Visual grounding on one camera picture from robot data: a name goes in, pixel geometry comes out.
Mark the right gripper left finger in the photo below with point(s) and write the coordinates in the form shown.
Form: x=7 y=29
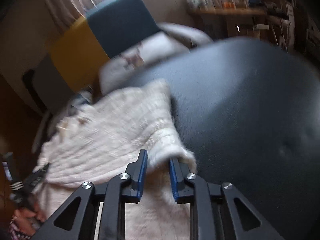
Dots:
x=98 y=211

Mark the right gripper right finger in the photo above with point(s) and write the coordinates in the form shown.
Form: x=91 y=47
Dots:
x=217 y=211

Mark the cream knitted sweater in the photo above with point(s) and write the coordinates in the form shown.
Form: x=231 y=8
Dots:
x=100 y=141

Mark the person's hand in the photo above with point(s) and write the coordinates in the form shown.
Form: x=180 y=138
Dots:
x=21 y=226

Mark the geometric pattern pillow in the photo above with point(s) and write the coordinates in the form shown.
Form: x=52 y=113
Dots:
x=83 y=97

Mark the deer print pillow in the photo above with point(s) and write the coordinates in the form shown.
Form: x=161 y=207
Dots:
x=146 y=53

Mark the wooden side table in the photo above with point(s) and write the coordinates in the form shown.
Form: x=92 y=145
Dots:
x=269 y=20

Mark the pink curtain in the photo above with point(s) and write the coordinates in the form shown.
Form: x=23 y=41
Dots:
x=65 y=2

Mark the tricolour sofa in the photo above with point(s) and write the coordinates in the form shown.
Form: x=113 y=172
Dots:
x=106 y=31

